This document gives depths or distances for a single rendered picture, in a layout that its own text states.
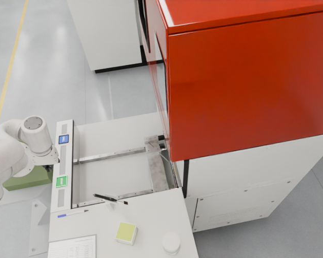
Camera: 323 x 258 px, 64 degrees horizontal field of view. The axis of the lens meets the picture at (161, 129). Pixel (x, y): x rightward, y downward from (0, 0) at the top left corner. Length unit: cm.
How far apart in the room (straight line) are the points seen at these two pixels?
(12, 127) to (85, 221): 52
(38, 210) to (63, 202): 116
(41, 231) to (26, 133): 151
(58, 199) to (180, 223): 59
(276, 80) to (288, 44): 13
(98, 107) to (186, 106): 224
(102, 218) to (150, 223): 22
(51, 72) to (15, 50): 80
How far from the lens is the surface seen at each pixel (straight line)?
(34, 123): 103
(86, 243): 125
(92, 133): 169
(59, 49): 393
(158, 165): 143
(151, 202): 125
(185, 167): 109
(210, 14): 64
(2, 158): 88
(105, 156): 154
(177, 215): 123
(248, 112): 90
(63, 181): 140
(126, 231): 115
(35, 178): 157
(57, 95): 326
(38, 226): 246
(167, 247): 109
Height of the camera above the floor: 213
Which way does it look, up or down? 54 degrees down
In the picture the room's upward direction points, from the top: 4 degrees counter-clockwise
